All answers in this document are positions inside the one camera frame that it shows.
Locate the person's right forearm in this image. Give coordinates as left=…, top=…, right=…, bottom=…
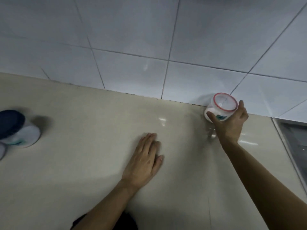
left=220, top=141, right=307, bottom=230

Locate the stainless steel sink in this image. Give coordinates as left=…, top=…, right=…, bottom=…
left=272, top=117, right=307, bottom=193

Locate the white jar with blue lid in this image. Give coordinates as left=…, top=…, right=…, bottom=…
left=0, top=110, right=41, bottom=148

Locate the person's dark clothing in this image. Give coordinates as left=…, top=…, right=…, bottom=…
left=71, top=211, right=139, bottom=230

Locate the person's right hand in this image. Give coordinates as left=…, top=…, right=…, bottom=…
left=206, top=100, right=249, bottom=148

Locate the white jar with red rim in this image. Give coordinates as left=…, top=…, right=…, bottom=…
left=204, top=92, right=238, bottom=123

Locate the person's left hand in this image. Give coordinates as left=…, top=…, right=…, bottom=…
left=122, top=133, right=165, bottom=190

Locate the person's left forearm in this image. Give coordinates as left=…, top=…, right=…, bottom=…
left=71, top=179, right=142, bottom=230

